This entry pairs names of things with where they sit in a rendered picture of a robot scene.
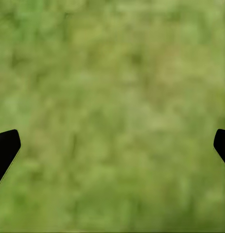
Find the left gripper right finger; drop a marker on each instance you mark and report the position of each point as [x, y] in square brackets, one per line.
[219, 143]

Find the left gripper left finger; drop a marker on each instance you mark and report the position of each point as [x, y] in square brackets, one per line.
[9, 146]

